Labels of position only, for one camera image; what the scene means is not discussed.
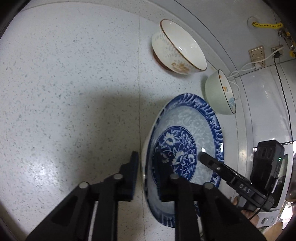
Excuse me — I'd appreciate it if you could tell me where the white bowl with brown rim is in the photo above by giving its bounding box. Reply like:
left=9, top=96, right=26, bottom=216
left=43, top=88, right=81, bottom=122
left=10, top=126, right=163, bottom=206
left=152, top=19, right=207, bottom=75

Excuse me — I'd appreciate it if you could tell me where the beige wall socket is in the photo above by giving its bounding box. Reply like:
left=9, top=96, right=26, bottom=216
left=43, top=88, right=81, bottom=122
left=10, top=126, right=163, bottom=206
left=271, top=45, right=284, bottom=58
left=248, top=46, right=265, bottom=62

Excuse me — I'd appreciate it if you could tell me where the white plate with mandala pattern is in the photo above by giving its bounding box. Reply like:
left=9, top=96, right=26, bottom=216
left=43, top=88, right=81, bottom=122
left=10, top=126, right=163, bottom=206
left=140, top=108, right=165, bottom=198

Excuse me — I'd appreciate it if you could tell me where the yellow gas hose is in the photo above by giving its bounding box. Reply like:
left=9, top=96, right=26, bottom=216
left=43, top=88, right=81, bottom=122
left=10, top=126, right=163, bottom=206
left=251, top=22, right=284, bottom=30

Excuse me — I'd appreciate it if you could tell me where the brass gas valve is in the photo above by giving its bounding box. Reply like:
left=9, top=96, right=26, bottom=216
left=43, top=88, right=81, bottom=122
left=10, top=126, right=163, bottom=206
left=278, top=28, right=295, bottom=58

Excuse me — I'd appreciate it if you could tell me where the black power cable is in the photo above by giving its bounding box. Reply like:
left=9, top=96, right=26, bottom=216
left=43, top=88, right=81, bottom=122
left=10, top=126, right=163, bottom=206
left=273, top=52, right=295, bottom=142

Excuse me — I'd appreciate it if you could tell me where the blue and white floral plate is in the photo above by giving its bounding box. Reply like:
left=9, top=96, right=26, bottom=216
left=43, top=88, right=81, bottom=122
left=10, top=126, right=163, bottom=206
left=146, top=93, right=224, bottom=228

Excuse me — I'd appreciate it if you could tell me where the person's right hand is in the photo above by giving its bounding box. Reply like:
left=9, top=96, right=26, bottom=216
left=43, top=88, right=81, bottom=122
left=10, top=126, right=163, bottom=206
left=232, top=196, right=283, bottom=233

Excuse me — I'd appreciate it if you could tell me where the pale green floral bowl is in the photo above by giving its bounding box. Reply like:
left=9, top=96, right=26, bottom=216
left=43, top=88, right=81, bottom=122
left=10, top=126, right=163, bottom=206
left=205, top=70, right=236, bottom=115

